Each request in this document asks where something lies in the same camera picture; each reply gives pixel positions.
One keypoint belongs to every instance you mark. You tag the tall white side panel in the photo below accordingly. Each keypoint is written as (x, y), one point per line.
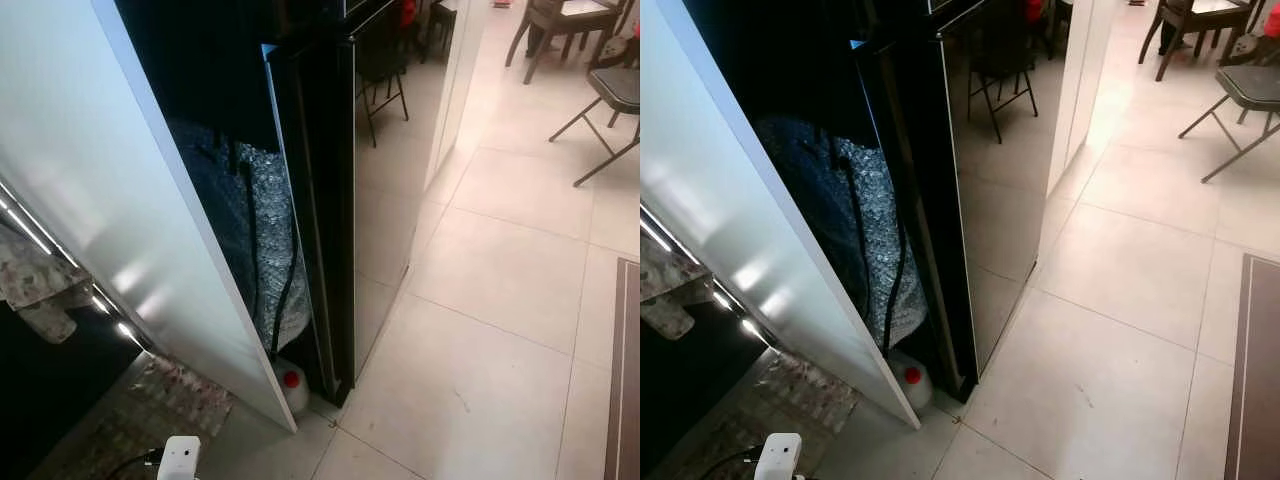
(720, 150)
(90, 150)

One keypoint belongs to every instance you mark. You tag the speckled stone ledge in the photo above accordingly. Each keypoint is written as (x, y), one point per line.
(35, 280)
(665, 285)

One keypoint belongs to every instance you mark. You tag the led strip light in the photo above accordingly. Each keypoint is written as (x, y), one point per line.
(700, 280)
(30, 235)

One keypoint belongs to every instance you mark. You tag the clear bubble wrap sheet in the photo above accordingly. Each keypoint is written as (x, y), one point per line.
(875, 260)
(265, 230)

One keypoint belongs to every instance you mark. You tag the glossy black fridge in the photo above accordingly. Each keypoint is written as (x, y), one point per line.
(1000, 200)
(385, 200)

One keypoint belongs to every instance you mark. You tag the dark wooden dining chair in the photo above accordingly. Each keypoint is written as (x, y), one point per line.
(1200, 12)
(565, 15)

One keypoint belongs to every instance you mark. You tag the black folding chair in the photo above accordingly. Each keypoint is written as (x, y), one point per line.
(615, 88)
(1250, 88)

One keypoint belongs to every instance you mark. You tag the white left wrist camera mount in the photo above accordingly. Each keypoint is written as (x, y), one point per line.
(778, 455)
(180, 458)

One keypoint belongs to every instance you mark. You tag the white bottle with red cap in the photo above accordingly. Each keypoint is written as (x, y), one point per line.
(912, 380)
(292, 385)

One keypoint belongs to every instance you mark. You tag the speckled stone countertop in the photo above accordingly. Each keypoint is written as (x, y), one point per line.
(140, 420)
(790, 400)

